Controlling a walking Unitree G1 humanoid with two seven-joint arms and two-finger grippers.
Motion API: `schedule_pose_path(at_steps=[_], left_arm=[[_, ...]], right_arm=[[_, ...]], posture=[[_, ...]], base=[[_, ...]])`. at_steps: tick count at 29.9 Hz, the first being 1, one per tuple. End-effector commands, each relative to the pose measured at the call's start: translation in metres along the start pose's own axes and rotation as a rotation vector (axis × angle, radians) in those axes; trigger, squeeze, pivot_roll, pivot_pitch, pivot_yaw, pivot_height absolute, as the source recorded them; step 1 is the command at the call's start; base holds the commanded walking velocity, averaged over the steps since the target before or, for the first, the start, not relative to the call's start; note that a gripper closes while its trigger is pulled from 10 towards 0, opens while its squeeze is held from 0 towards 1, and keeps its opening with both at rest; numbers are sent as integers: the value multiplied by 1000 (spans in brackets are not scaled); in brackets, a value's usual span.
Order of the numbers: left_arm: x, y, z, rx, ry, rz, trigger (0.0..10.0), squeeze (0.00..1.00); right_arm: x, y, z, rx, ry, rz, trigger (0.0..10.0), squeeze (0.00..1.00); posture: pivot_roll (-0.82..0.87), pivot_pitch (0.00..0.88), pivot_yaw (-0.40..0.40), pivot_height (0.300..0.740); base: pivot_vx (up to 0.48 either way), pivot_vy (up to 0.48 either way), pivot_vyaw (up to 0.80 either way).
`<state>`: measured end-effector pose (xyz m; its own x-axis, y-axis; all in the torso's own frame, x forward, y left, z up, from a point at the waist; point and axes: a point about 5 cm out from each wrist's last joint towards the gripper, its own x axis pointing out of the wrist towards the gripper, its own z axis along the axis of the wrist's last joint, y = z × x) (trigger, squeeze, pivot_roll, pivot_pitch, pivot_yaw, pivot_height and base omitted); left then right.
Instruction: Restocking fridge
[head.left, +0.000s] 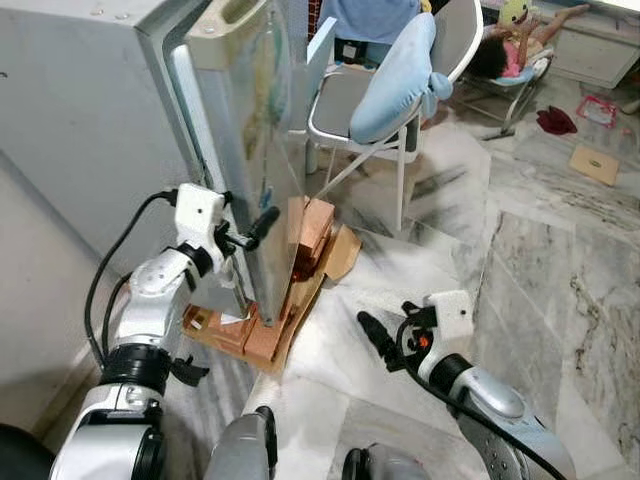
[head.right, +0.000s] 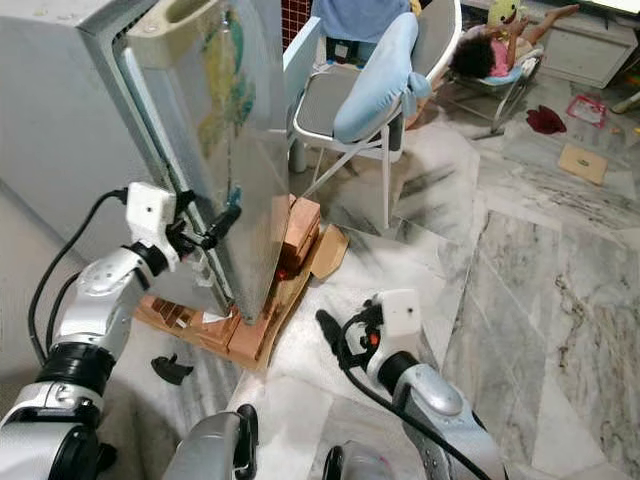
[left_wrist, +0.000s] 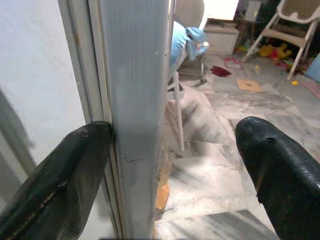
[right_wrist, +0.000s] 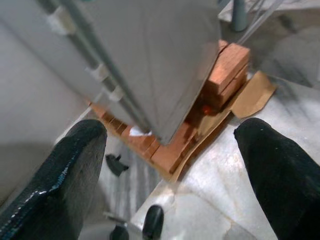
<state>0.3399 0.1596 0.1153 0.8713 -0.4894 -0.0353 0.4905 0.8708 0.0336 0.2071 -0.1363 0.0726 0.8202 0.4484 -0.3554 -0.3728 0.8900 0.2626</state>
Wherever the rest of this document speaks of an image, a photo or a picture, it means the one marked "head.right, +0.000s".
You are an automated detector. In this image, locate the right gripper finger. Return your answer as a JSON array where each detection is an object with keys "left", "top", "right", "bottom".
[{"left": 315, "top": 309, "right": 359, "bottom": 371}]

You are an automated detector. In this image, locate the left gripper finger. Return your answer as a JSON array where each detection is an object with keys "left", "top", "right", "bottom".
[{"left": 203, "top": 205, "right": 243, "bottom": 249}]

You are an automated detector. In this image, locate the white fridge door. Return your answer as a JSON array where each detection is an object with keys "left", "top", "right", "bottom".
[{"left": 105, "top": 0, "right": 296, "bottom": 327}]

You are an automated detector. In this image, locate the white fridge body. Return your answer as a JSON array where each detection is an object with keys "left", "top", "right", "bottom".
[{"left": 0, "top": 0, "right": 231, "bottom": 301}]

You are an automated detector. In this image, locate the red brick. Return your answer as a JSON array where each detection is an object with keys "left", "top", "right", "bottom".
[
  {"left": 272, "top": 195, "right": 323, "bottom": 282},
  {"left": 135, "top": 280, "right": 303, "bottom": 373}
]

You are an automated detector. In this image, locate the brown cardboard sheet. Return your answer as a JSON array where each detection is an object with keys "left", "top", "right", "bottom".
[{"left": 308, "top": 224, "right": 350, "bottom": 282}]

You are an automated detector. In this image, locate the silver right robot leg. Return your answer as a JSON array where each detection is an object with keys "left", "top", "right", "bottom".
[{"left": 322, "top": 444, "right": 393, "bottom": 480}]

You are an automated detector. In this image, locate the silver robot leg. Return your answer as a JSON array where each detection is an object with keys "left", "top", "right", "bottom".
[
  {"left": 322, "top": 444, "right": 393, "bottom": 480},
  {"left": 160, "top": 403, "right": 259, "bottom": 480}
]

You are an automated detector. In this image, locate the small black plastic piece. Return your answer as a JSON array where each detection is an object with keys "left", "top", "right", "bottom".
[{"left": 150, "top": 353, "right": 195, "bottom": 387}]

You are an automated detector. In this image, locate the white plastic chair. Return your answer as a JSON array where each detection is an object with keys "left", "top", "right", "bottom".
[{"left": 285, "top": 0, "right": 465, "bottom": 232}]

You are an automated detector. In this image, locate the silver left robot leg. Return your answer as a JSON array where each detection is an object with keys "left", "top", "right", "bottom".
[{"left": 160, "top": 403, "right": 259, "bottom": 480}]

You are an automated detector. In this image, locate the light blue cushion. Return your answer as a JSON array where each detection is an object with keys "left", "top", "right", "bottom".
[{"left": 332, "top": 12, "right": 434, "bottom": 145}]

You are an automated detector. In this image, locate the small printed cardboard piece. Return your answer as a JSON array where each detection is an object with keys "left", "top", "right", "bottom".
[{"left": 557, "top": 143, "right": 611, "bottom": 187}]

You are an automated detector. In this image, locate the dark red cloth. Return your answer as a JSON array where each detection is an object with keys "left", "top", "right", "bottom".
[{"left": 526, "top": 105, "right": 568, "bottom": 136}]

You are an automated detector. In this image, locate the grey baby bouncer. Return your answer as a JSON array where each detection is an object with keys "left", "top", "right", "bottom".
[{"left": 435, "top": 45, "right": 542, "bottom": 139}]

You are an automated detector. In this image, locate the child in pink shirt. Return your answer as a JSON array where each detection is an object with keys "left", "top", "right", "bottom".
[{"left": 450, "top": 4, "right": 583, "bottom": 81}]

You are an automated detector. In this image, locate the pink flat packet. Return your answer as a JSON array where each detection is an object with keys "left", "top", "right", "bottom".
[{"left": 565, "top": 93, "right": 609, "bottom": 128}]

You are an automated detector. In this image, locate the yellow green plush toy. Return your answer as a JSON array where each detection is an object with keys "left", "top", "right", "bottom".
[{"left": 488, "top": 0, "right": 527, "bottom": 29}]

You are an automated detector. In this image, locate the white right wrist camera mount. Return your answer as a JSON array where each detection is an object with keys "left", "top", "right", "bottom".
[{"left": 374, "top": 289, "right": 422, "bottom": 347}]

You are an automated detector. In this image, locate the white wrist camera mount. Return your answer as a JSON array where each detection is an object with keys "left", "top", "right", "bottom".
[
  {"left": 125, "top": 183, "right": 177, "bottom": 251},
  {"left": 374, "top": 289, "right": 422, "bottom": 347}
]

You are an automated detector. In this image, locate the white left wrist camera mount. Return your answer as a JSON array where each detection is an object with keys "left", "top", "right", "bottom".
[{"left": 125, "top": 183, "right": 177, "bottom": 251}]

